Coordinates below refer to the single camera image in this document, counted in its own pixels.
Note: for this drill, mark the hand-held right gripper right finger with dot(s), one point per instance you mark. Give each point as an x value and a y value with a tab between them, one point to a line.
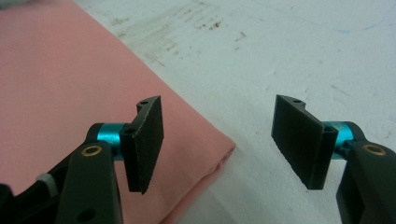
299	137

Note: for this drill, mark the pink tank top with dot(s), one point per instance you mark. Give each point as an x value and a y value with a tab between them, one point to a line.
62	77

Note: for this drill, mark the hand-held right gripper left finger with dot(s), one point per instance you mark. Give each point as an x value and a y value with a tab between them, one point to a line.
146	140

